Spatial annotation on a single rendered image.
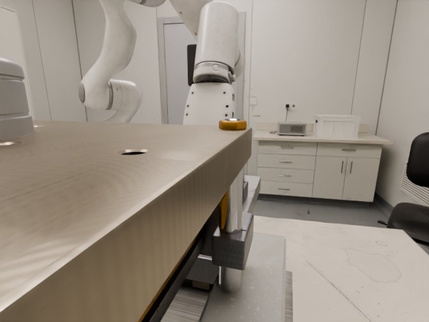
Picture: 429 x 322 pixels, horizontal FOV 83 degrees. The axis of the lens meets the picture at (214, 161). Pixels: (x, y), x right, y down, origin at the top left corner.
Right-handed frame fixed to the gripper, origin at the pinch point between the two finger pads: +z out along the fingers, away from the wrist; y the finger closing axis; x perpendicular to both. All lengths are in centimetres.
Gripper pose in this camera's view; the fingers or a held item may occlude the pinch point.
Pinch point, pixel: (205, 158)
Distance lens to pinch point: 49.8
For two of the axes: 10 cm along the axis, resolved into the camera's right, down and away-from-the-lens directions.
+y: -9.6, -0.7, 2.8
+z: -1.0, 9.9, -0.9
